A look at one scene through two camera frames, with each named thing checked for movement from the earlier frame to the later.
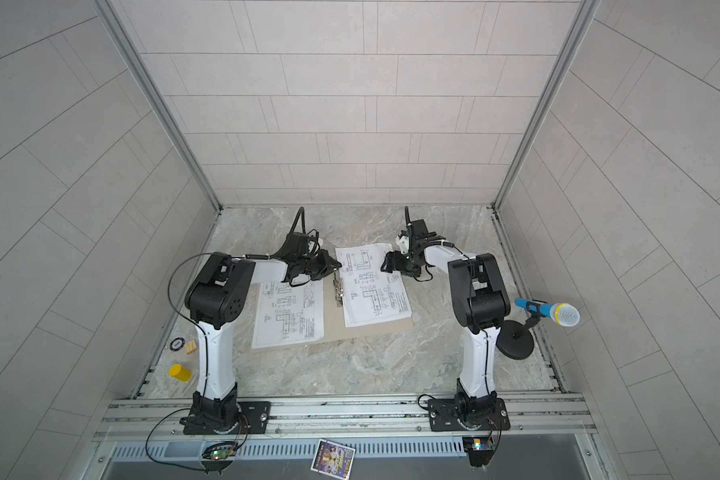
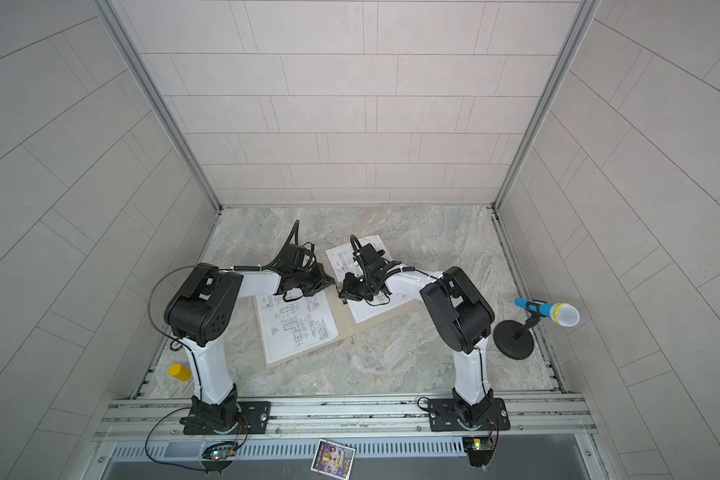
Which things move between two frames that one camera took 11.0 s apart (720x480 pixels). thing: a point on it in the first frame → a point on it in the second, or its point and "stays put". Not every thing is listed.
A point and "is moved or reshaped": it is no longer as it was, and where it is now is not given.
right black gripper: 396,261 → 348,290
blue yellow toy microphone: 564,314 stays put
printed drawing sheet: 369,294 is moved or reshaped
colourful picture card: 333,459 stays put
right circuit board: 480,449 stays put
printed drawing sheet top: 288,315 is moved or reshaped
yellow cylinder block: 179,372 stays put
